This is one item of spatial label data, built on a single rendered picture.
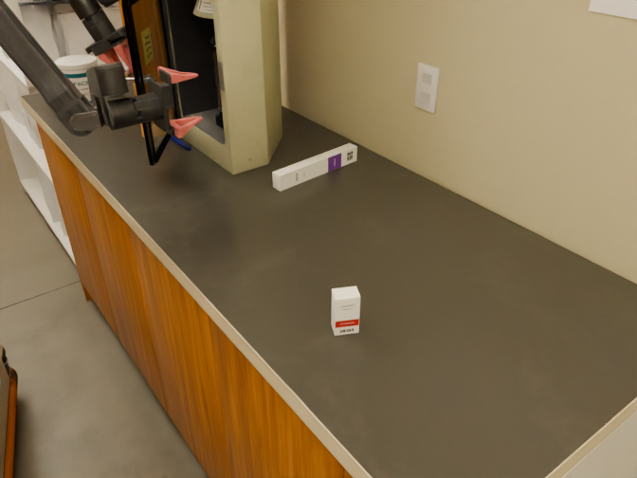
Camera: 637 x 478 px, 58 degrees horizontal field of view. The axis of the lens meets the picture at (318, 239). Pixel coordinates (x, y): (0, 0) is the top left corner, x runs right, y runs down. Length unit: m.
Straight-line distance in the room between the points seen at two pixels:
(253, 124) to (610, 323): 0.95
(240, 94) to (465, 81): 0.55
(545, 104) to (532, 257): 0.32
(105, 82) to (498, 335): 0.88
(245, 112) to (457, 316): 0.76
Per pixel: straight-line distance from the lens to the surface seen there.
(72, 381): 2.41
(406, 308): 1.08
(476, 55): 1.40
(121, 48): 1.50
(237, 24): 1.44
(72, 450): 2.19
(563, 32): 1.27
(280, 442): 1.17
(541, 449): 0.91
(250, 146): 1.55
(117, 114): 1.24
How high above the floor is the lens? 1.62
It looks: 33 degrees down
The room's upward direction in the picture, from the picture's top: straight up
